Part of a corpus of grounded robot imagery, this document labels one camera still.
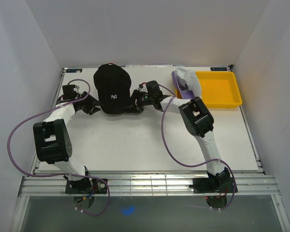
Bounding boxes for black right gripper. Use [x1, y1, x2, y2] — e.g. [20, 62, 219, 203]
[122, 89, 154, 114]

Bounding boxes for black baseball cap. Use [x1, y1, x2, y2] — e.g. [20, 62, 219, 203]
[93, 63, 131, 115]

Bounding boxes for purple baseball cap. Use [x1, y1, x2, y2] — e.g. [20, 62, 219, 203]
[171, 71, 194, 99]

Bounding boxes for white baseball cap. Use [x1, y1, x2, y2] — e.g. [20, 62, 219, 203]
[175, 67, 202, 97]

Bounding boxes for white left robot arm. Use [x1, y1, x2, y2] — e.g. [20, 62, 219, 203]
[33, 84, 101, 193]

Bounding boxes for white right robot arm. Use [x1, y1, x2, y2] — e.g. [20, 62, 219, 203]
[124, 81, 236, 193]

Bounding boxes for yellow plastic bin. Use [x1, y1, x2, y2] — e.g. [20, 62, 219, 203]
[175, 71, 243, 109]

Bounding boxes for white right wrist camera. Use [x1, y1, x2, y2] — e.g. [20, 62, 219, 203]
[137, 82, 146, 91]

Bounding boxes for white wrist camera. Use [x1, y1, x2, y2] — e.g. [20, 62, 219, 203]
[137, 82, 146, 91]
[72, 85, 80, 94]

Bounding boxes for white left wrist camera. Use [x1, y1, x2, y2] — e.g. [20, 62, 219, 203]
[72, 85, 80, 94]

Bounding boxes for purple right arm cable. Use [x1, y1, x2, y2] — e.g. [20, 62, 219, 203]
[145, 83, 235, 211]

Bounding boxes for aluminium mounting rail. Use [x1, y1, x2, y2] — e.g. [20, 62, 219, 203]
[18, 171, 281, 197]

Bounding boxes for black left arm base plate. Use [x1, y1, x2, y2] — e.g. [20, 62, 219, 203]
[64, 178, 108, 194]

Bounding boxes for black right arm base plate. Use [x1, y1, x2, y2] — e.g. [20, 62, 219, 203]
[189, 177, 238, 193]

